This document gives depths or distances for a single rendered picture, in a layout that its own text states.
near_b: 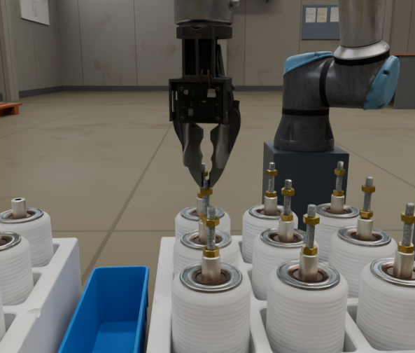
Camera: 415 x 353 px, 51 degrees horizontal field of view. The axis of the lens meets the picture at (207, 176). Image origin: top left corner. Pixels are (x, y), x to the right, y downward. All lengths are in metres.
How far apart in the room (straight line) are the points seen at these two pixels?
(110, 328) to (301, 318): 0.48
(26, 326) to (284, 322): 0.32
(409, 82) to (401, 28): 4.91
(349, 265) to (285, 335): 0.17
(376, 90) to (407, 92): 5.05
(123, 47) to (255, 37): 2.91
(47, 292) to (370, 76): 0.75
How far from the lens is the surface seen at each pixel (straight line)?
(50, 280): 0.72
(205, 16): 0.55
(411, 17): 10.98
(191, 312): 0.51
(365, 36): 1.00
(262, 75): 10.04
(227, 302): 0.50
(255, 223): 0.73
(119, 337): 0.89
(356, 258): 0.66
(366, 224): 0.68
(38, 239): 0.78
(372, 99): 1.02
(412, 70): 6.06
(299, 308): 0.52
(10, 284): 0.68
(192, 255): 0.61
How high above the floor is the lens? 0.50
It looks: 14 degrees down
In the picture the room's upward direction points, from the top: straight up
